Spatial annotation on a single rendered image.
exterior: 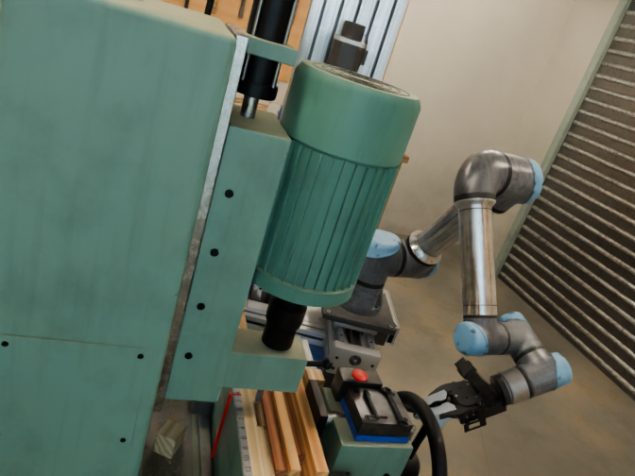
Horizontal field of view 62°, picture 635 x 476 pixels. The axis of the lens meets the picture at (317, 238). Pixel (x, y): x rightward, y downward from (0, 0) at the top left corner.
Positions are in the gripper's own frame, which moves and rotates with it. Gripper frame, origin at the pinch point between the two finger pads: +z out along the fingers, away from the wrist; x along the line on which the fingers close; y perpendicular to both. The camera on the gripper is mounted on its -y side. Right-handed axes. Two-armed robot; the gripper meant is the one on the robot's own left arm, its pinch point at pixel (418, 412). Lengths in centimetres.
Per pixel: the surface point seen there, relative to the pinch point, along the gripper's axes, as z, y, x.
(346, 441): 17.8, -22.3, -19.7
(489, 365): -85, 149, 142
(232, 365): 31, -40, -14
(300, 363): 21.2, -36.1, -13.8
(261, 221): 20, -64, -17
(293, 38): -41, -33, 319
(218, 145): 22, -75, -18
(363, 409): 13.5, -24.3, -16.4
